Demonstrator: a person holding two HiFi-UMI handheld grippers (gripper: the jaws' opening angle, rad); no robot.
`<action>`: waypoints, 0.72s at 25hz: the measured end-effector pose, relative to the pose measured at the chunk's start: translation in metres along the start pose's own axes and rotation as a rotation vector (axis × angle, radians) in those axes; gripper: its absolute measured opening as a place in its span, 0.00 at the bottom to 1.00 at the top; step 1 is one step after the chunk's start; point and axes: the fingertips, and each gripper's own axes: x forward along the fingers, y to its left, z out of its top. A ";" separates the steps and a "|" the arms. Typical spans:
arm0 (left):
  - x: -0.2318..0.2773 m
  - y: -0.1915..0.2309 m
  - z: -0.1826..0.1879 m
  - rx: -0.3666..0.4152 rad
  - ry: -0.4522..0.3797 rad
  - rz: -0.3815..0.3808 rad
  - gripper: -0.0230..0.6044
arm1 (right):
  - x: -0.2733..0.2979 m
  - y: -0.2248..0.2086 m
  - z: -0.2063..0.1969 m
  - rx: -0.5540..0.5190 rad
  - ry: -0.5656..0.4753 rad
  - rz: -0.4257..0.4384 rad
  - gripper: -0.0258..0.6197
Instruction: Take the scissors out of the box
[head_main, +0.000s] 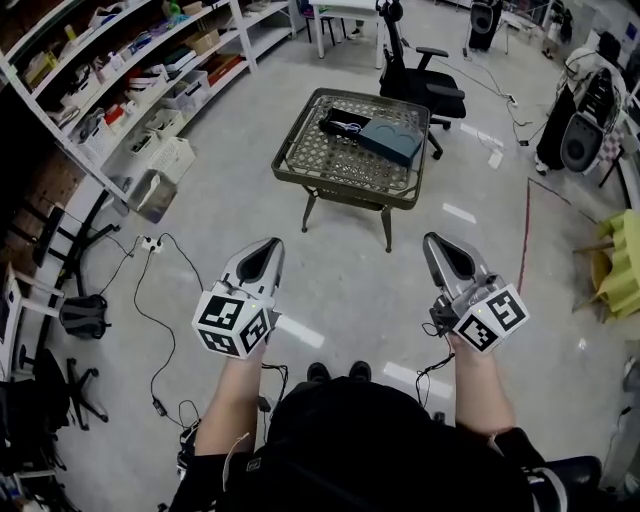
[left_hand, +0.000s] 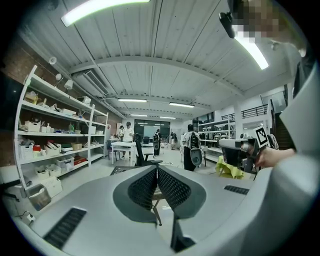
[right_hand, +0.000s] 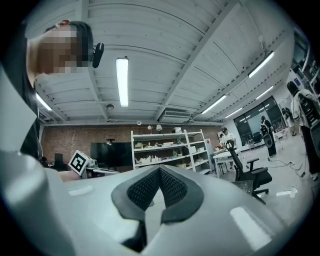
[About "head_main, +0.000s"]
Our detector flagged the rattan glass-top table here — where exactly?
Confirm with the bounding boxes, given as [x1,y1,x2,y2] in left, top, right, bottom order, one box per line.
[271,87,433,254]

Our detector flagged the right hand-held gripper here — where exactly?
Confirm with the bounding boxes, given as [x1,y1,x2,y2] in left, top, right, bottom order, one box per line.
[422,232,530,355]

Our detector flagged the pink checkered table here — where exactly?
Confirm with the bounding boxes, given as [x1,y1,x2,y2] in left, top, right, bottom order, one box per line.
[596,123,632,167]

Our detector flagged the white shelf unit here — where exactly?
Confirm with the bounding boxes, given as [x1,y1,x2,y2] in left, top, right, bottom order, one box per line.
[0,0,297,202]

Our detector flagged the white table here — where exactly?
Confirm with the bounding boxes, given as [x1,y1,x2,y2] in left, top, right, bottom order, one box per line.
[306,0,390,72]

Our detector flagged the large white perforated basket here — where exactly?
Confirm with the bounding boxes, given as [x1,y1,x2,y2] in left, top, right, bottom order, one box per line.
[148,136,197,185]

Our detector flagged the small black camera module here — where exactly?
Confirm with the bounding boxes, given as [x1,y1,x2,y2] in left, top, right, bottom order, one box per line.
[428,304,454,338]

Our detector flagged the person's right forearm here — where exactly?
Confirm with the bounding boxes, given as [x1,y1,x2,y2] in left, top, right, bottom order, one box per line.
[447,332,518,437]

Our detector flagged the black office chair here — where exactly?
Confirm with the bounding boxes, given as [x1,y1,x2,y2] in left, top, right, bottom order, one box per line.
[375,0,468,161]

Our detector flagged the cardboard box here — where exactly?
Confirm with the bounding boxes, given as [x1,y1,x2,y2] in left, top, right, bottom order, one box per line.
[183,28,222,56]

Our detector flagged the red flat box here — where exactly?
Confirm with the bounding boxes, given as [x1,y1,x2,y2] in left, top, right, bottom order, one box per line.
[206,53,245,87]

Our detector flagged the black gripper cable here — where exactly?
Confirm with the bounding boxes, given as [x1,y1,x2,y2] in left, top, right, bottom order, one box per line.
[416,322,457,412]
[256,361,291,417]

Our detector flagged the black swivel chair base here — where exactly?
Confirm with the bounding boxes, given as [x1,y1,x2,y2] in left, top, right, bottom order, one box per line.
[28,348,110,432]

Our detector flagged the clear plastic bin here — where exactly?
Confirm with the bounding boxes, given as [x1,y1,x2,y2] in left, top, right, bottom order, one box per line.
[126,168,179,224]

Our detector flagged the person's left forearm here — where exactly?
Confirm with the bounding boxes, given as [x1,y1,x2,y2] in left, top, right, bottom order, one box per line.
[192,344,267,459]

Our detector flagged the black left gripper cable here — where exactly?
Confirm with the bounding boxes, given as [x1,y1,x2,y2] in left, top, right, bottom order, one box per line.
[256,361,291,417]

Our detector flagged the black case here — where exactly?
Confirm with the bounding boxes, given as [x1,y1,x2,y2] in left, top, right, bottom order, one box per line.
[318,106,374,139]

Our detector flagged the black desk frame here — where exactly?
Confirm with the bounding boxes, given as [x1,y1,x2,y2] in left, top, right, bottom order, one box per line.
[28,188,122,302]

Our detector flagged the yellow plastic stool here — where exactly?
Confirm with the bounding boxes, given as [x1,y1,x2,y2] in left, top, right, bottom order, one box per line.
[572,209,640,322]

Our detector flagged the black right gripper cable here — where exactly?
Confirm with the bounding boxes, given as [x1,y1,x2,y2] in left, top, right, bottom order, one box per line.
[416,322,457,412]

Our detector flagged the person's black clothing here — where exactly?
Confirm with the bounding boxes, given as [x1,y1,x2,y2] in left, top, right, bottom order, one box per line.
[171,374,569,512]

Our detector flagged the long black floor cable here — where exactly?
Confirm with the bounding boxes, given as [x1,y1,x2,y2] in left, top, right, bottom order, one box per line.
[132,231,202,427]

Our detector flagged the grey black backpack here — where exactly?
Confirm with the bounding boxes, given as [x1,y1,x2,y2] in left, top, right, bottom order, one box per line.
[58,293,113,342]

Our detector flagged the red floor tape line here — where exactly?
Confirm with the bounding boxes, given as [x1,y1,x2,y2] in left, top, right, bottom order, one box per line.
[516,176,600,296]

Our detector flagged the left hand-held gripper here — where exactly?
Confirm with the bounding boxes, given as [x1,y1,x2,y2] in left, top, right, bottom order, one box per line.
[192,238,287,359]

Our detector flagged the small white perforated basket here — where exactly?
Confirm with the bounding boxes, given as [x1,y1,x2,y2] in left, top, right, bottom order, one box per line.
[74,116,119,162]

